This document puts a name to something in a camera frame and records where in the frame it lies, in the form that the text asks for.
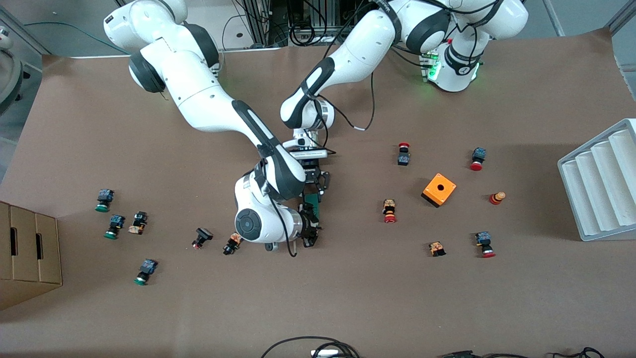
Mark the orange button enclosure box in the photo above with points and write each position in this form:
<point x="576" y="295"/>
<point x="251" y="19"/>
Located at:
<point x="439" y="189"/>

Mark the red mushroom button blue block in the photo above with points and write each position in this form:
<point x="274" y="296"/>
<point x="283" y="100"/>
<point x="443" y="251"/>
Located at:
<point x="479" y="154"/>
<point x="483" y="239"/>

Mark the red emergency button orange block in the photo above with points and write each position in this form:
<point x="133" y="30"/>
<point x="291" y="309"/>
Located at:
<point x="389" y="209"/>

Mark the black selector switch orange block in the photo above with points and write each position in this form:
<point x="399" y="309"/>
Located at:
<point x="232" y="243"/>
<point x="139" y="219"/>

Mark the brown cardboard box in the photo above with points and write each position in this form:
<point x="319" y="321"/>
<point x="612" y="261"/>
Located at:
<point x="30" y="248"/>

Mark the red yellow emergency stop head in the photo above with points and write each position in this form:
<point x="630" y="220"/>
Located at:
<point x="496" y="199"/>

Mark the green mushroom button blue block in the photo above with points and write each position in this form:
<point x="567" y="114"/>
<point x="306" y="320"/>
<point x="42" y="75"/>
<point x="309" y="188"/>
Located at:
<point x="105" y="195"/>
<point x="116" y="222"/>
<point x="148" y="267"/>

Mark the white grey round device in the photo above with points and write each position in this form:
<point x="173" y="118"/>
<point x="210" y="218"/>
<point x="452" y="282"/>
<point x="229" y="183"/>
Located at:
<point x="7" y="74"/>

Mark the white ridged plastic tray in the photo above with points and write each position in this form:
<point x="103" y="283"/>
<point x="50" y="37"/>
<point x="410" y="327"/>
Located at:
<point x="596" y="184"/>

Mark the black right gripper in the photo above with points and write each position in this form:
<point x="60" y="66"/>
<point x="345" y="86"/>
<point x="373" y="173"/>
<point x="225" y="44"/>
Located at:
<point x="307" y="223"/>

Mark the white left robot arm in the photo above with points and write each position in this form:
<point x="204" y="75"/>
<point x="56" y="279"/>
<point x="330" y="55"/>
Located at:
<point x="357" y="44"/>

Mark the green circuit board module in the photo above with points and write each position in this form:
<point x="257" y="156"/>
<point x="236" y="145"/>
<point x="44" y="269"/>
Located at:
<point x="316" y="199"/>

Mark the black flat-head switch red terminals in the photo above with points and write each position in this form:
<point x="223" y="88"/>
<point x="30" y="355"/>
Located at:
<point x="203" y="233"/>

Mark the small orange contact block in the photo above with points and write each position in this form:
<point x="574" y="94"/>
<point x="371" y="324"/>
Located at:
<point x="437" y="248"/>

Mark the red push button black block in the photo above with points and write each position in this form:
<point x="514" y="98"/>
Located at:
<point x="403" y="159"/>

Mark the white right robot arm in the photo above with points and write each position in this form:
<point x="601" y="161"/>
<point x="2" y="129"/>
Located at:
<point x="198" y="89"/>

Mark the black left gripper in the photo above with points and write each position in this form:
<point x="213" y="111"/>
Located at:
<point x="314" y="175"/>

